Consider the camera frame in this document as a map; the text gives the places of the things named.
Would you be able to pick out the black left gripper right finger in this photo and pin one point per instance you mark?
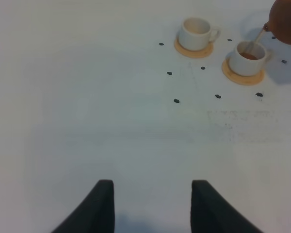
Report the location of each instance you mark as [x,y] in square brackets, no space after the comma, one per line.
[211,213]

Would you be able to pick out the brown clay teapot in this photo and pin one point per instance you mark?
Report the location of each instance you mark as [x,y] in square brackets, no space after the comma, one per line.
[279,22]

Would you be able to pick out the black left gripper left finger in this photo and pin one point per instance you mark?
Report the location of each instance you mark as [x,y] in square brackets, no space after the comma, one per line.
[95,214]

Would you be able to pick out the white teacup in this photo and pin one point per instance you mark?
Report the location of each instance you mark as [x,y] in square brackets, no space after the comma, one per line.
[248,63]
[195,33]

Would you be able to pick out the orange coaster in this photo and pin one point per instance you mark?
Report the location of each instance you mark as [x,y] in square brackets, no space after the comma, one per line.
[207,51]
[241,80]

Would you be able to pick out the orange coaster near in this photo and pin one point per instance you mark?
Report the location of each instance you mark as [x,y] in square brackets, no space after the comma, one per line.
[241,80]

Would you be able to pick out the orange coaster far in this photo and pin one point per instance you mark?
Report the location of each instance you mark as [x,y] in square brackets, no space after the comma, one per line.
[207,51]

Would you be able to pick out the white teacup near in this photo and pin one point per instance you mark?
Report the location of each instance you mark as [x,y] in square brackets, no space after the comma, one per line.
[248,63]

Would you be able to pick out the white teacup far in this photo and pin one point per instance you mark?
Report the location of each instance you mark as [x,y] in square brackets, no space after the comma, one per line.
[195,33]

